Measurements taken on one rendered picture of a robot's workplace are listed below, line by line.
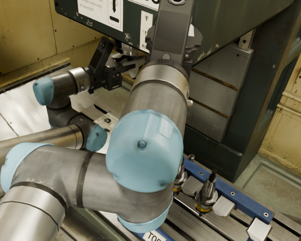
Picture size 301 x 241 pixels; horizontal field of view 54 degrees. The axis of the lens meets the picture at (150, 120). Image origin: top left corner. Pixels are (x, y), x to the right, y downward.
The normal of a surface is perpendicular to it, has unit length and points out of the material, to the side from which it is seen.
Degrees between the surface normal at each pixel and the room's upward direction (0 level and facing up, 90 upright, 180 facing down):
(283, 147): 90
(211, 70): 89
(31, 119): 24
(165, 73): 6
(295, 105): 90
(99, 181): 40
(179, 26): 61
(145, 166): 90
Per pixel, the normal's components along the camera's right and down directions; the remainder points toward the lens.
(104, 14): -0.64, 0.46
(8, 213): 0.00, -0.79
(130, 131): -0.33, -0.74
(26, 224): 0.50, -0.64
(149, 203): 0.13, 0.64
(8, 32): 0.77, 0.45
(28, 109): 0.37, -0.51
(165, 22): -0.14, 0.18
